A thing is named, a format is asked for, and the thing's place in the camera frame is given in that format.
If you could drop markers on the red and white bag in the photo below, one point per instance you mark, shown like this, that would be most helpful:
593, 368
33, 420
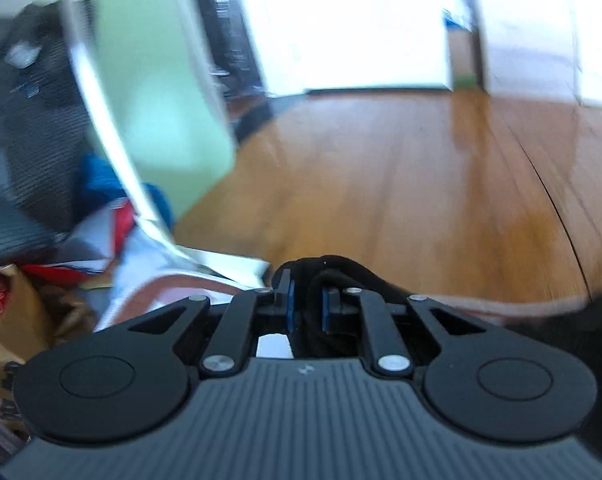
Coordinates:
122, 220

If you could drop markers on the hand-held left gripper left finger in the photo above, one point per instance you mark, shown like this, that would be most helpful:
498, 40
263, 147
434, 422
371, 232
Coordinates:
287, 307

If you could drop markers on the blue plastic bag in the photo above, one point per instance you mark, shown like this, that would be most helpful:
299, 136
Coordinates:
456, 20

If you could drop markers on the plaid blanket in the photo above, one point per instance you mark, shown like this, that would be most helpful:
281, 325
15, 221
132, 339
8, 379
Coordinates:
156, 301

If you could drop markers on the blue cloth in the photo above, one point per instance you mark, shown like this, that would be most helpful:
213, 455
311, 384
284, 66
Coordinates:
98, 175

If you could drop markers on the brown paper bag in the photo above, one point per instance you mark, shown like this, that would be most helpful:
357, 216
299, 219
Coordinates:
21, 312

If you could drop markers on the dark glass door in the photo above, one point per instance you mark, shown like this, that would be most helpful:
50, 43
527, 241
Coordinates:
228, 25

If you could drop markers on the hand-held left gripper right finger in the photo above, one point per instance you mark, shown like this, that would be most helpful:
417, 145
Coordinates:
327, 310

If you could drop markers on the small green object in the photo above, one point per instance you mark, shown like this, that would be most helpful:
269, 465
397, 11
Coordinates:
465, 81

